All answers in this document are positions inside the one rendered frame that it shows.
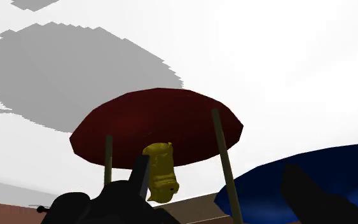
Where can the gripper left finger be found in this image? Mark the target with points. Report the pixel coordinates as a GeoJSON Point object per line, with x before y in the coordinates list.
{"type": "Point", "coordinates": [119, 204]}

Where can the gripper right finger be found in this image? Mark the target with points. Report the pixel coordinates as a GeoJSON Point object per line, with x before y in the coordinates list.
{"type": "Point", "coordinates": [309, 201]}

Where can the olive thin stick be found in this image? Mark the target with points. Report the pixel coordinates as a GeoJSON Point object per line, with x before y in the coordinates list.
{"type": "Point", "coordinates": [225, 161]}
{"type": "Point", "coordinates": [108, 158]}

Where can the blue plate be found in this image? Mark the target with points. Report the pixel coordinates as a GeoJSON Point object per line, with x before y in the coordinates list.
{"type": "Point", "coordinates": [259, 198]}

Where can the yellow figure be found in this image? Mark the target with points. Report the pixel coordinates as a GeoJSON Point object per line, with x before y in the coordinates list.
{"type": "Point", "coordinates": [161, 173]}

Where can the dark red plate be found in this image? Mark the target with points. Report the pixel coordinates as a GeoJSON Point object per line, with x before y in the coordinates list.
{"type": "Point", "coordinates": [154, 124]}

